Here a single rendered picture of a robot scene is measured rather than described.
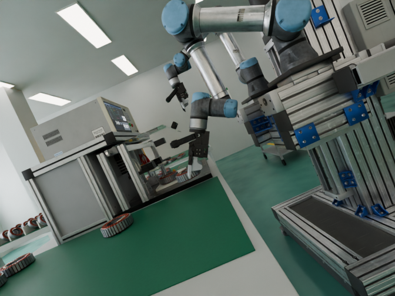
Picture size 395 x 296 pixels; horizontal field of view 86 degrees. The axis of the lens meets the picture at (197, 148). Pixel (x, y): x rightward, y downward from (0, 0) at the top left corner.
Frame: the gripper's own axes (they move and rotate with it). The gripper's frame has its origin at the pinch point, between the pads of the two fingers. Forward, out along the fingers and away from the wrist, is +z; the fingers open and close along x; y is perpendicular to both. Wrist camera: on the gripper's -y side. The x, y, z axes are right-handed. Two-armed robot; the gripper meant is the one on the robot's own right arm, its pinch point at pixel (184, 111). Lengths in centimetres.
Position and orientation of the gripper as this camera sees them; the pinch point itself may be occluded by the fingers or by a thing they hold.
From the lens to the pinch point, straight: 160.8
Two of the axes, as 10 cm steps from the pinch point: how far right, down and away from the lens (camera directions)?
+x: -0.4, -0.4, 10.0
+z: 4.1, 9.1, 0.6
